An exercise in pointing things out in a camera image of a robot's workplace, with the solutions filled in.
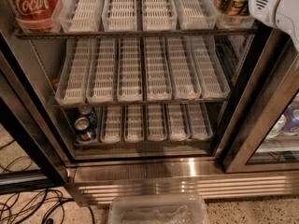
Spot blue pepsi can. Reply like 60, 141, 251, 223
74, 118, 96, 143
78, 105, 98, 128

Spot right glass fridge door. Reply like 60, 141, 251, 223
223, 29, 299, 173

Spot left glass fridge door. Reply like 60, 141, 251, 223
0, 35, 67, 194

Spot red Coca-Cola can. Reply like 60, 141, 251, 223
12, 0, 60, 33

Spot rear blue Pepsi can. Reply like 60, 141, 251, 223
78, 105, 98, 128

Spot black cables on floor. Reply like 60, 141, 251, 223
0, 138, 96, 224

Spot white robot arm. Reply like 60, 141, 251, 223
234, 0, 299, 51

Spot white can behind right door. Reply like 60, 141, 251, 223
266, 115, 286, 139

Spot orange patterned can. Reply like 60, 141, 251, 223
214, 0, 249, 16

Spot glass fridge door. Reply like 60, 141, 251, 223
0, 35, 67, 194
223, 29, 299, 173

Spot stainless steel fridge base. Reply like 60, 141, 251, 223
65, 158, 299, 206

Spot top shelf tray far right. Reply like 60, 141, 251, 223
211, 0, 255, 29

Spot clear plastic bin on floor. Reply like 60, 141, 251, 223
108, 193, 210, 224

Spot front blue Pepsi can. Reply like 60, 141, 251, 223
74, 118, 96, 143

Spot blue can behind right door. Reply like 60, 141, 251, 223
282, 105, 299, 135

